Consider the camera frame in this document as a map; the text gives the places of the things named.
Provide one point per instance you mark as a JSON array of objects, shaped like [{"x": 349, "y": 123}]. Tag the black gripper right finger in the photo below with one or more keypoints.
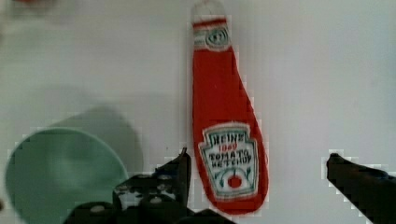
[{"x": 371, "y": 191}]

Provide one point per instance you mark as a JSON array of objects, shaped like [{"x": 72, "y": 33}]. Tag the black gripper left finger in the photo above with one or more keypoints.
[{"x": 164, "y": 192}]

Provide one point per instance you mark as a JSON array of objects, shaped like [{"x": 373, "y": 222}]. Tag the red ketchup bottle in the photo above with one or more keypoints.
[{"x": 228, "y": 146}]

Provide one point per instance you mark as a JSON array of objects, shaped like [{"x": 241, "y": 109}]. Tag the green mug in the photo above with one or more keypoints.
[{"x": 73, "y": 161}]

